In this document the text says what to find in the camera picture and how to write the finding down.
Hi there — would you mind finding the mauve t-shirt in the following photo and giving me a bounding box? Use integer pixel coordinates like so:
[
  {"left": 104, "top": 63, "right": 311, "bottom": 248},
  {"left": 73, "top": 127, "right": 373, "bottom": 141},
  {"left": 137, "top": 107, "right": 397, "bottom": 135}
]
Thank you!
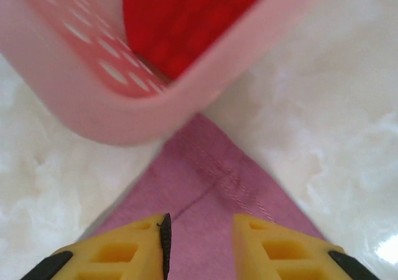
[{"left": 74, "top": 113, "right": 330, "bottom": 280}]

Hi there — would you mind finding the pink plastic basket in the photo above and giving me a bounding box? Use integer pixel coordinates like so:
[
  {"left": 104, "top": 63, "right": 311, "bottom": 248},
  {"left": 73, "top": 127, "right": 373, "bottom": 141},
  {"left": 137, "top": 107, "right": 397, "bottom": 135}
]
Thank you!
[{"left": 0, "top": 0, "right": 343, "bottom": 147}]

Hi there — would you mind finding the red t-shirt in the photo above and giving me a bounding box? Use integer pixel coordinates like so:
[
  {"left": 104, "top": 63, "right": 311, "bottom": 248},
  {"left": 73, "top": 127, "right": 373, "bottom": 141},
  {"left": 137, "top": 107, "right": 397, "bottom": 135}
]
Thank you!
[{"left": 119, "top": 0, "right": 277, "bottom": 80}]

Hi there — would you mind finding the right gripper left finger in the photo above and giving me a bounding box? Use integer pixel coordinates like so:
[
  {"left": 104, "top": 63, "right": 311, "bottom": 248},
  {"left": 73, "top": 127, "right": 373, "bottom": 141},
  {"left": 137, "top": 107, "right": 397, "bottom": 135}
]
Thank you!
[{"left": 20, "top": 213, "right": 172, "bottom": 280}]

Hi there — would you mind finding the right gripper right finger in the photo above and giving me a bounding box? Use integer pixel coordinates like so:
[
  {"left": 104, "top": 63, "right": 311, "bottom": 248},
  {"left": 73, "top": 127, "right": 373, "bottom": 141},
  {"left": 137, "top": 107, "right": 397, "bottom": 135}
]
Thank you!
[{"left": 233, "top": 213, "right": 379, "bottom": 280}]

